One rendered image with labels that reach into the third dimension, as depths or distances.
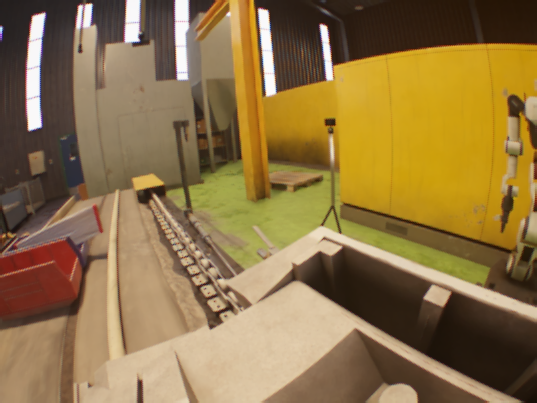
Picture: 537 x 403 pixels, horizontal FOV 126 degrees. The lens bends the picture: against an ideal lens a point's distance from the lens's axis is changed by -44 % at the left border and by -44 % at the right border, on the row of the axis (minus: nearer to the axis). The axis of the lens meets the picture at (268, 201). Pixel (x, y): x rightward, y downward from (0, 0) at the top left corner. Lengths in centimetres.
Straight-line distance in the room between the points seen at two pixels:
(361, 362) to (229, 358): 12
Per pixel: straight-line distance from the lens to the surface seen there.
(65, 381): 60
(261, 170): 403
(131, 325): 63
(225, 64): 800
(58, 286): 78
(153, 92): 592
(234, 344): 25
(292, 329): 24
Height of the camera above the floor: 113
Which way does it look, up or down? 17 degrees down
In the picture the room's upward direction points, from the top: 5 degrees counter-clockwise
